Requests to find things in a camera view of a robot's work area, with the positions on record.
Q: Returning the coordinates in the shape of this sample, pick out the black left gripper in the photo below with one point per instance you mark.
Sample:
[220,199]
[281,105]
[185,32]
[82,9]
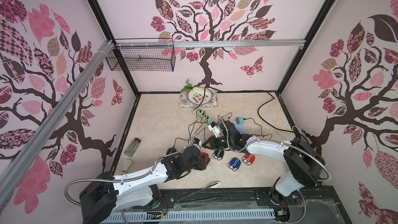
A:
[202,163]

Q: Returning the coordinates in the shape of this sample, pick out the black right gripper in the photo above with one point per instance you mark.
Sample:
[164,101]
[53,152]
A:
[218,141]

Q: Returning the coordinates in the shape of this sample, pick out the black electric shaver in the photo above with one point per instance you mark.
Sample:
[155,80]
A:
[171,151]
[218,154]

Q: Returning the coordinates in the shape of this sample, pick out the teal USB charger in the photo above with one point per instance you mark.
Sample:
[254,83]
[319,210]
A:
[240,120]

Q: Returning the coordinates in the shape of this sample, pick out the red electric shaver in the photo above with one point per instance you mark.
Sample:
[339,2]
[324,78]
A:
[249,159]
[205,155]

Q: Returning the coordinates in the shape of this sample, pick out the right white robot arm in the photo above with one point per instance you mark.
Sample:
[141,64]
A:
[306,167]

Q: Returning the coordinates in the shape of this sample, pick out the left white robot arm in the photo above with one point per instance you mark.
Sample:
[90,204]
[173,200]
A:
[108,194]

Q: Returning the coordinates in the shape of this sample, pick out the blue electric shaver right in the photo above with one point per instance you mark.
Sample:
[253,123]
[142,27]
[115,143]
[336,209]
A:
[234,164]

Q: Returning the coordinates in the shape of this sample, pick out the blue square power cube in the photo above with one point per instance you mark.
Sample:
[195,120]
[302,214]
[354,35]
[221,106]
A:
[240,129]

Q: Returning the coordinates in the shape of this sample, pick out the beige power strip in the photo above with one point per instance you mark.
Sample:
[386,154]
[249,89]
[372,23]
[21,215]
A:
[204,118]

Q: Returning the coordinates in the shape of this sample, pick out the metal tongs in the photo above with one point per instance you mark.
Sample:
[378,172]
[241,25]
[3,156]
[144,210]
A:
[198,191]

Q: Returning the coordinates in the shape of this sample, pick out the glass spice jar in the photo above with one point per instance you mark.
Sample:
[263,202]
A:
[132,147]

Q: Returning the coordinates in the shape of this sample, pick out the pale green vegetable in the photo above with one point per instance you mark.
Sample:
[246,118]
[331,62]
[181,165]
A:
[198,90]

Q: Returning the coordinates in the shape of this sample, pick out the floral rectangular tray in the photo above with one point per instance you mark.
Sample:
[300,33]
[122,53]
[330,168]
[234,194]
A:
[184,103]

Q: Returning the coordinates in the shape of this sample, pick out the green leaf sprig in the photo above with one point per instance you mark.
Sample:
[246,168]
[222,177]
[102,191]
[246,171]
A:
[188,86]

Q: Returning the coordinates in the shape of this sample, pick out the white slotted cable duct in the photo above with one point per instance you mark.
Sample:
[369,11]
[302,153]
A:
[191,216]

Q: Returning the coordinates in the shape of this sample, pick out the black wire basket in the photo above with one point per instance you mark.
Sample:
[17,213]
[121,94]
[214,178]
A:
[142,54]

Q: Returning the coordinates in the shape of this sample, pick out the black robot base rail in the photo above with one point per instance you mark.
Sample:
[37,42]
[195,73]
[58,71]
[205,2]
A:
[322,203]

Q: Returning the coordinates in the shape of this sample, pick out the aluminium rail back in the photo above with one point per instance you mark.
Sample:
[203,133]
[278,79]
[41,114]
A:
[213,44]

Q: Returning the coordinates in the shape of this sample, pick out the aluminium rail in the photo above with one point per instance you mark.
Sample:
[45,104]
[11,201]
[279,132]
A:
[213,44]
[17,169]

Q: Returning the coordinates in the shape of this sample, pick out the aluminium rail left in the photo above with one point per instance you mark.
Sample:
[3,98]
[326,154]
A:
[17,169]

